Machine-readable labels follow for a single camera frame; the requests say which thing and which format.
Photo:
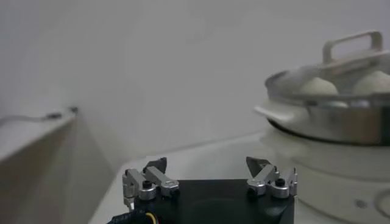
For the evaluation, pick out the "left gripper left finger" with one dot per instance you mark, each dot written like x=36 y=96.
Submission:
x=158 y=179

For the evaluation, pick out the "glass pot lid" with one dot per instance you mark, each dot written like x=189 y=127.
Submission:
x=344 y=68

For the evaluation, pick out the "white side table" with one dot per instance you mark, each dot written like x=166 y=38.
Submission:
x=27 y=134

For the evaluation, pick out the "stainless steel steamer pot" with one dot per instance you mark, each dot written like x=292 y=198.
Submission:
x=344 y=124

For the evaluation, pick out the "white electric cooker base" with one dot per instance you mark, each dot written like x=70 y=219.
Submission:
x=335 y=173

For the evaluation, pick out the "white steamed baozi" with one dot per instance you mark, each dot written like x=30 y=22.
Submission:
x=319 y=86
x=373 y=83

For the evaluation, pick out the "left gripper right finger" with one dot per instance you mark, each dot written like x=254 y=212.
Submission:
x=265 y=178

